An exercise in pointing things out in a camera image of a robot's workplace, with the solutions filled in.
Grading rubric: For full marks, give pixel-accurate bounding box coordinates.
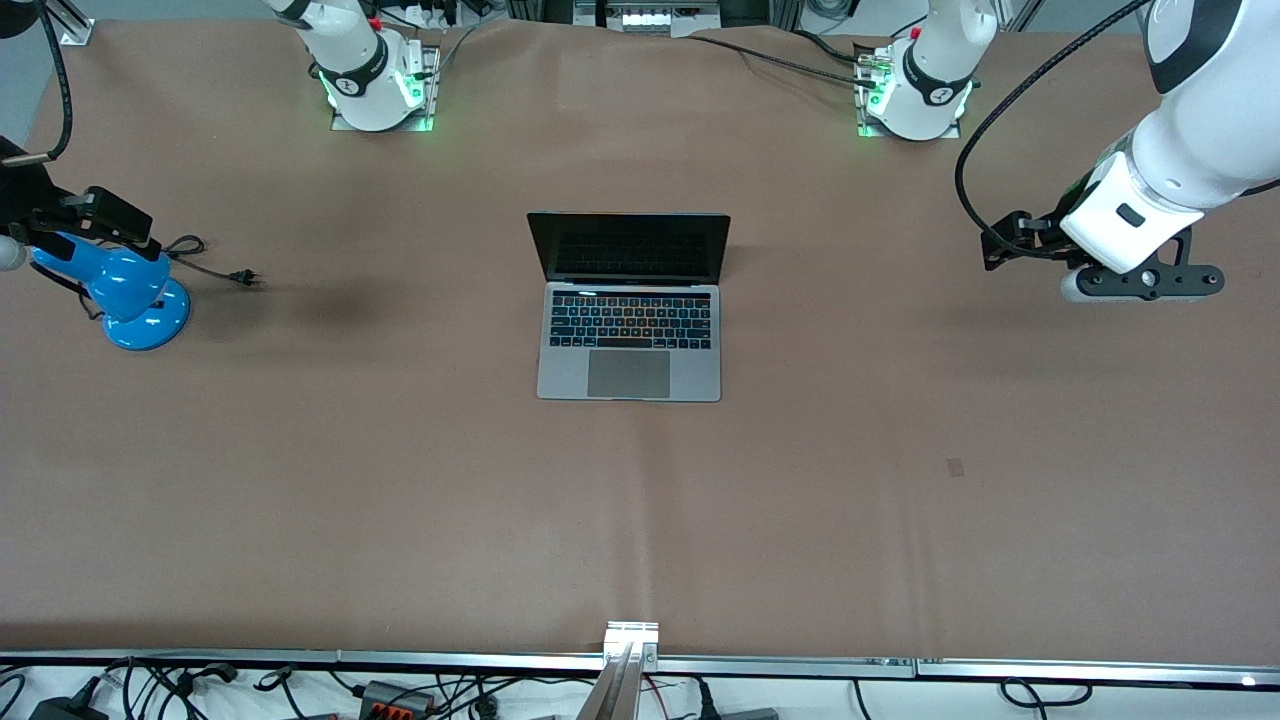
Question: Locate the aluminium profile post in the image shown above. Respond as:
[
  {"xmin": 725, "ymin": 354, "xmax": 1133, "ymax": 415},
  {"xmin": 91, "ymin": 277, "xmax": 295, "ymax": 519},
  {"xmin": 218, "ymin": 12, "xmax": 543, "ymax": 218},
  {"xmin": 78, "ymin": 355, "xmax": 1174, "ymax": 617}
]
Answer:
[{"xmin": 575, "ymin": 620, "xmax": 661, "ymax": 720}]

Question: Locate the black lamp power cable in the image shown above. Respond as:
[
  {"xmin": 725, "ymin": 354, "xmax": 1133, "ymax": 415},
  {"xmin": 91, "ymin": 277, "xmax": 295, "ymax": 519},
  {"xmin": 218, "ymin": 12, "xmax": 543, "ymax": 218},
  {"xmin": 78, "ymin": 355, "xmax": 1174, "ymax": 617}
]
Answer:
[{"xmin": 150, "ymin": 234, "xmax": 263, "ymax": 289}]

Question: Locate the grey power strip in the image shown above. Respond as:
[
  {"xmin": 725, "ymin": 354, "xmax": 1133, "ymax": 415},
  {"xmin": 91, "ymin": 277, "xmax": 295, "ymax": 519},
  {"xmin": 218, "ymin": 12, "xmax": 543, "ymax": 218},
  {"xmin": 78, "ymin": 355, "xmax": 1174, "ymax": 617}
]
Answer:
[{"xmin": 575, "ymin": 0, "xmax": 721, "ymax": 31}]

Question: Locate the blue desk lamp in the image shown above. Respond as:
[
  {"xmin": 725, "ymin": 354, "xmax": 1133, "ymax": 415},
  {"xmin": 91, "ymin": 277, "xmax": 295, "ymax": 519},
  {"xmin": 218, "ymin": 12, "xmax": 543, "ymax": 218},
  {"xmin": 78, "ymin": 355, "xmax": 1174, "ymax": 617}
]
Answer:
[{"xmin": 30, "ymin": 230, "xmax": 192, "ymax": 352}]

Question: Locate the brown table cover sheet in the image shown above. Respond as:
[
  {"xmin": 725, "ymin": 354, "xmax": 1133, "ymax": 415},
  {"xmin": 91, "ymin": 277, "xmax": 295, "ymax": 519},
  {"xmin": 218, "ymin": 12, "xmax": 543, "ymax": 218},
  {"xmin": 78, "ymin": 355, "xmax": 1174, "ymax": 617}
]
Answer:
[{"xmin": 0, "ymin": 18, "xmax": 1280, "ymax": 666}]

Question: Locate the aluminium frame corner profile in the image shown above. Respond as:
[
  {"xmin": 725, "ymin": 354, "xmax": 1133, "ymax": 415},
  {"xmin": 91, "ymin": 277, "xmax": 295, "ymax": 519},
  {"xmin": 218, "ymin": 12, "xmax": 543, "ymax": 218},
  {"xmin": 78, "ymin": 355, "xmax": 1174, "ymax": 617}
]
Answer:
[{"xmin": 40, "ymin": 0, "xmax": 96, "ymax": 46}]

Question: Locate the grey laptop with black keyboard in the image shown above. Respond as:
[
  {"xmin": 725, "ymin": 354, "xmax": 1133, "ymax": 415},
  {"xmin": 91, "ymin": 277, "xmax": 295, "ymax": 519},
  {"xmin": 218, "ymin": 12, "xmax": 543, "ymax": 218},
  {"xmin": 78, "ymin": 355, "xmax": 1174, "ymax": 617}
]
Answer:
[{"xmin": 527, "ymin": 211, "xmax": 732, "ymax": 403}]

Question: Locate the black box with orange connectors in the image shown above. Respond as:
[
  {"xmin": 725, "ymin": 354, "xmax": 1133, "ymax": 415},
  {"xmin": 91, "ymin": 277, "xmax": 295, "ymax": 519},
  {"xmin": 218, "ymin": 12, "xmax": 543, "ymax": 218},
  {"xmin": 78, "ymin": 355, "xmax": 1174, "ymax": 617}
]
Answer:
[{"xmin": 358, "ymin": 680, "xmax": 438, "ymax": 717}]

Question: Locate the black cable to arm base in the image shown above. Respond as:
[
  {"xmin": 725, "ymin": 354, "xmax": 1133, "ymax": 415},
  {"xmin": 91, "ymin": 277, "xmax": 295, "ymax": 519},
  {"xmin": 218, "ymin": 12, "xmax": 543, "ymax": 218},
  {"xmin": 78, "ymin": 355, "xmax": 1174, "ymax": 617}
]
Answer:
[{"xmin": 690, "ymin": 35, "xmax": 886, "ymax": 81}]

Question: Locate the black power adapter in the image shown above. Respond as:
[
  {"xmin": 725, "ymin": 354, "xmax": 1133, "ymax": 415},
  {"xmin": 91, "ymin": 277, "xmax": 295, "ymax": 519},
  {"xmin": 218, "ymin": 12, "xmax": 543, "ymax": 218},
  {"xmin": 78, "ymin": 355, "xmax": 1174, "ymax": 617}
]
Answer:
[{"xmin": 28, "ymin": 690, "xmax": 106, "ymax": 720}]

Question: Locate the aluminium table edge rail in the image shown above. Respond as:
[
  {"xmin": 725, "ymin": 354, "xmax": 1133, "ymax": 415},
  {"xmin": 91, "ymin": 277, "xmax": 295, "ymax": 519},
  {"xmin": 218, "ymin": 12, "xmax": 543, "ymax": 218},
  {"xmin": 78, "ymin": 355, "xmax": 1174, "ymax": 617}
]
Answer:
[{"xmin": 0, "ymin": 650, "xmax": 1280, "ymax": 691}]

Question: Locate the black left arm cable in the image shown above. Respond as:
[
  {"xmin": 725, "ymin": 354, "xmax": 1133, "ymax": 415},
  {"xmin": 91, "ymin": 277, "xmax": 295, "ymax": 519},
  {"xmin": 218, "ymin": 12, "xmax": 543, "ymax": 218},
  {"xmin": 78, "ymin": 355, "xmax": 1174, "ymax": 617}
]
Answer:
[{"xmin": 955, "ymin": 0, "xmax": 1153, "ymax": 251}]

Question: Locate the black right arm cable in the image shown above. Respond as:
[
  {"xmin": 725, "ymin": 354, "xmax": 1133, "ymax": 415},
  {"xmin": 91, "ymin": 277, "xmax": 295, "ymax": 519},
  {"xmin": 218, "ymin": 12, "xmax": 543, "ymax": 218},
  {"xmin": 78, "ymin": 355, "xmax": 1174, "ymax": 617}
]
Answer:
[{"xmin": 0, "ymin": 0, "xmax": 73, "ymax": 166}]

